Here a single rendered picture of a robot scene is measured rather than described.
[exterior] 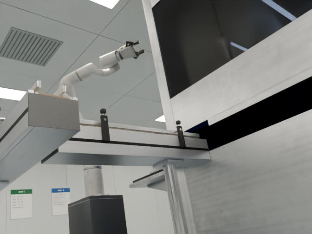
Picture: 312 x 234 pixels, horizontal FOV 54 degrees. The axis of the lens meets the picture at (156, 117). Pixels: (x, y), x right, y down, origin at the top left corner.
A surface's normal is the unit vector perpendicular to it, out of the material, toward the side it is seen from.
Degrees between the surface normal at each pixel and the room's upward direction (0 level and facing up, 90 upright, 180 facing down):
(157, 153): 90
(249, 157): 90
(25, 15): 180
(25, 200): 90
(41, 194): 90
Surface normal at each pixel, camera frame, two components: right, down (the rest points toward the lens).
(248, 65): -0.76, -0.12
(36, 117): 0.63, -0.38
